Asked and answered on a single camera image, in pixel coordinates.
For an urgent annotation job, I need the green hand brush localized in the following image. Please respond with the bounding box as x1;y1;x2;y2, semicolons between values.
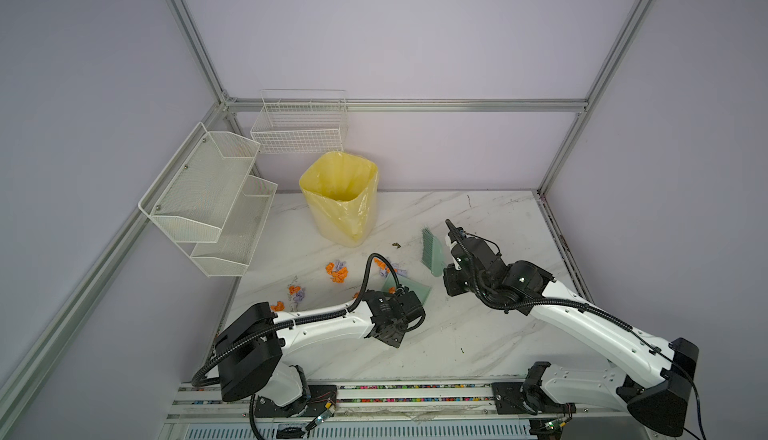
421;227;446;277

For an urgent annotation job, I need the green plastic dustpan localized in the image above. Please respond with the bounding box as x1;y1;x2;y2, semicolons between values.
381;275;431;305

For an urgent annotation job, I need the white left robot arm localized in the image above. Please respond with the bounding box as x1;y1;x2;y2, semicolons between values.
214;287;426;409

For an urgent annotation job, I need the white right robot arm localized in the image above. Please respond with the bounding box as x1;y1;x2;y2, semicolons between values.
443;221;700;437

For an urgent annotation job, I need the yellow lined trash bin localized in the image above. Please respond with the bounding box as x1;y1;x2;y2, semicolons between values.
299;151;379;247

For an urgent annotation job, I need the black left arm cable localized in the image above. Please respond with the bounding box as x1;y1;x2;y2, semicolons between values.
190;252;404;388

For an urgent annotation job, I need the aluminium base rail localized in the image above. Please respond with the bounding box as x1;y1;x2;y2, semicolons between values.
158;379;607;440

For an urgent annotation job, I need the white wire wall basket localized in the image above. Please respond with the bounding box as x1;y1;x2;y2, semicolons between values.
250;90;349;154

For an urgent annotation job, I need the white mesh wall shelf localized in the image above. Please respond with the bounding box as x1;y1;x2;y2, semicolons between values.
138;123;277;277

